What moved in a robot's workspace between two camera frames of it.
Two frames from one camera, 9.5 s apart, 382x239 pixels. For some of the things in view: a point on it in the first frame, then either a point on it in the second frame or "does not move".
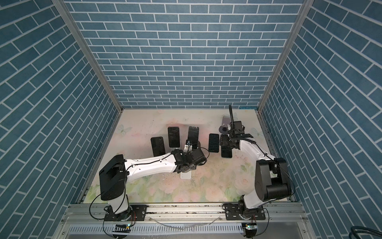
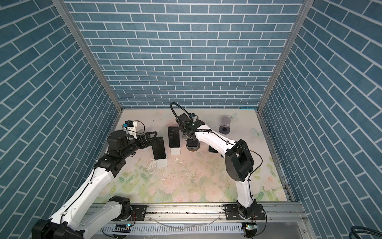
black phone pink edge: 174,137 does not move
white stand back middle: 172,149 does not move
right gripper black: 224,139 to 184,134
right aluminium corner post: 287,55 does not move
